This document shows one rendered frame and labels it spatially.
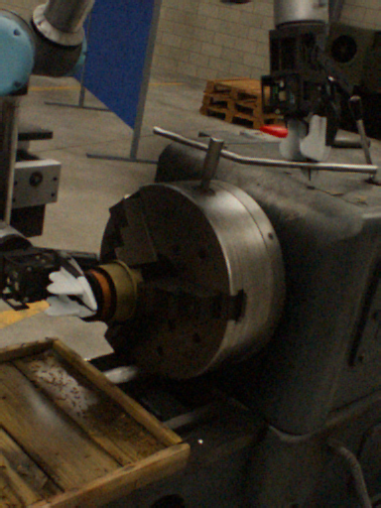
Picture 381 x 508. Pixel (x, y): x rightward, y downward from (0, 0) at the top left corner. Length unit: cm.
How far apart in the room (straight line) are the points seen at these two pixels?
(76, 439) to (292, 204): 49
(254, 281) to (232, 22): 1132
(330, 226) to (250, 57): 1108
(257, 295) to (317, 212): 16
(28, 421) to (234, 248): 40
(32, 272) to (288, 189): 43
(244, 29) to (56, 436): 1133
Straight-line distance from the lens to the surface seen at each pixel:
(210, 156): 108
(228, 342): 106
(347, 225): 110
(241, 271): 104
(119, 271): 105
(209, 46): 1249
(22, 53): 110
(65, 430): 111
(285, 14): 104
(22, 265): 104
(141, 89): 611
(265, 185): 120
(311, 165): 105
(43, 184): 155
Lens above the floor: 153
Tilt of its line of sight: 21 degrees down
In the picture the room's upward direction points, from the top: 11 degrees clockwise
